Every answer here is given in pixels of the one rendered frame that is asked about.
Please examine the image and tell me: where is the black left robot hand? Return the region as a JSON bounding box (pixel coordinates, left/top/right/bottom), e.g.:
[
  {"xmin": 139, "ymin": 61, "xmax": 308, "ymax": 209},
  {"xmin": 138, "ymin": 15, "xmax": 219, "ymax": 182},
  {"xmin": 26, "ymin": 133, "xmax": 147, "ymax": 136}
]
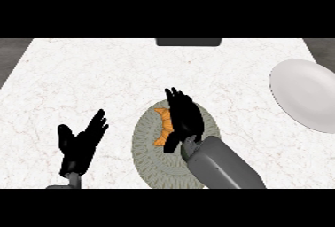
[{"xmin": 57, "ymin": 108, "xmax": 110, "ymax": 179}]

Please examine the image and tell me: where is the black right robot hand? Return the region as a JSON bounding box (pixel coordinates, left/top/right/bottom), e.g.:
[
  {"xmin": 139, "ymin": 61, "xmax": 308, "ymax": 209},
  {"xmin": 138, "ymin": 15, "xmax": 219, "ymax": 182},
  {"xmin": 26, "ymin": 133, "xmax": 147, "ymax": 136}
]
[{"xmin": 163, "ymin": 86, "xmax": 206, "ymax": 154}]

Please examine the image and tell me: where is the orange croissant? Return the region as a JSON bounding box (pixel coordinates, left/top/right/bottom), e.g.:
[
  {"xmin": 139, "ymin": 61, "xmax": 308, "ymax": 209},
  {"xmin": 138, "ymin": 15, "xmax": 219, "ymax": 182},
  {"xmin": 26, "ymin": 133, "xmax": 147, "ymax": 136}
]
[{"xmin": 153, "ymin": 107, "xmax": 176, "ymax": 147}]

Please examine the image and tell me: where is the round grey woven placemat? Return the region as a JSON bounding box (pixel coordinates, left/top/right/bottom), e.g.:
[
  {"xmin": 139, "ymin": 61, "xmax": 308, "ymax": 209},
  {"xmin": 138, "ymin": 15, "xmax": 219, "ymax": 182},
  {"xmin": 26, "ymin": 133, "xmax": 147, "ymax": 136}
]
[{"xmin": 132, "ymin": 99, "xmax": 223, "ymax": 190}]

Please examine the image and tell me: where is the white round plate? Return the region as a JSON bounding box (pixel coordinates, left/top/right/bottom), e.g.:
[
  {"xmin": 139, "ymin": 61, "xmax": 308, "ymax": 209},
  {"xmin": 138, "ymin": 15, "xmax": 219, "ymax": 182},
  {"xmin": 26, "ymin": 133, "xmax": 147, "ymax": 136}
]
[{"xmin": 269, "ymin": 59, "xmax": 335, "ymax": 135}]

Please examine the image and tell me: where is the dark grey appliance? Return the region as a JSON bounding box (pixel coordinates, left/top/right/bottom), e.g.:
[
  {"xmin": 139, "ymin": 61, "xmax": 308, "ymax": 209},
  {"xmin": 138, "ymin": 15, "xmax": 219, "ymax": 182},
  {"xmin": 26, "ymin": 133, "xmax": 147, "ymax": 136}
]
[{"xmin": 157, "ymin": 38, "xmax": 225, "ymax": 47}]

